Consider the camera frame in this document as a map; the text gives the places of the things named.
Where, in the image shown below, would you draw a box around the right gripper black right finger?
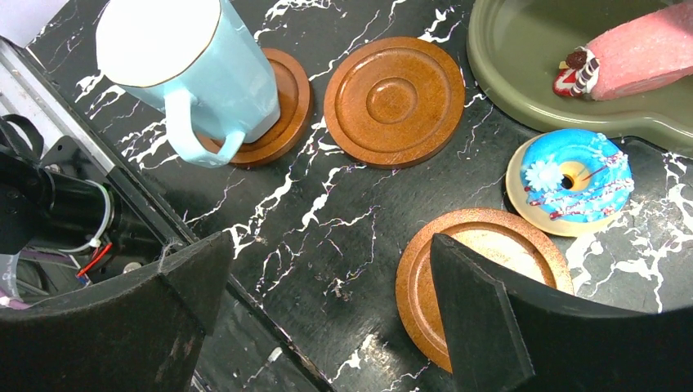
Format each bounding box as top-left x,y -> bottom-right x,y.
430,234 -> 692,391

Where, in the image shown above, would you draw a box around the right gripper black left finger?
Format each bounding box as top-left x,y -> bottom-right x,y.
1,232 -> 233,391

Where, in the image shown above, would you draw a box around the brown wooden coaster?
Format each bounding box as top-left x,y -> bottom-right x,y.
395,207 -> 574,372
324,37 -> 465,169

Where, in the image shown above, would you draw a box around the blue frosted donut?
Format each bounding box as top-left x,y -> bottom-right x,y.
505,128 -> 635,237

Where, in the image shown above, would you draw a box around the blue mug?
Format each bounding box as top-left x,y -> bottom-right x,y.
96,0 -> 280,168

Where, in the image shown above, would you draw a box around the brown wooden coasters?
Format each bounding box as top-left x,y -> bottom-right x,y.
230,48 -> 313,167

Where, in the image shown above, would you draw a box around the green three-tier serving stand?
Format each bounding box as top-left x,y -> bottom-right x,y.
467,1 -> 692,156

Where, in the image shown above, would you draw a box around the pink swirl roll cake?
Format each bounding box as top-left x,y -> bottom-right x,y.
552,1 -> 692,100

